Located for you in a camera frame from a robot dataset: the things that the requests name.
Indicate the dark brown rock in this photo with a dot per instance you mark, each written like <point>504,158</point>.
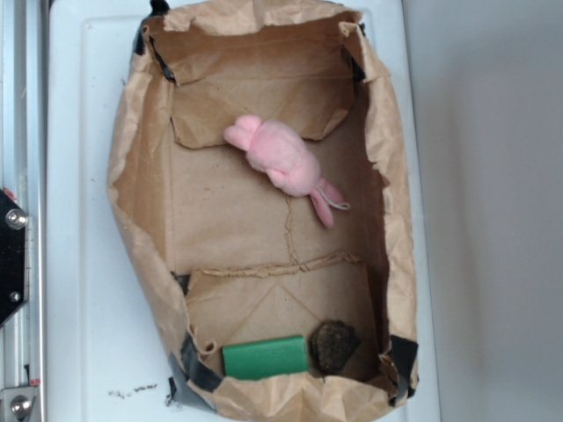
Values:
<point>332,345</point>

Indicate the pink plush bunny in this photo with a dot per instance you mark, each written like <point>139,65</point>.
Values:
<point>277,150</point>

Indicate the silver corner bracket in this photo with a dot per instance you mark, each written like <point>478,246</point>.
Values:
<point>20,404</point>

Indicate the brown paper bag tray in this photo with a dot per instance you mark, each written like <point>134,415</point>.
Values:
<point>222,255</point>

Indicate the aluminium frame rail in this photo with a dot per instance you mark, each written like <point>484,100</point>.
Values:
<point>24,97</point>

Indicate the black metal bracket plate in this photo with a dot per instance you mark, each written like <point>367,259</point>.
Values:
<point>13,258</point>

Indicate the green rectangular block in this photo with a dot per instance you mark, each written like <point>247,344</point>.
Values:
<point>262,359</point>

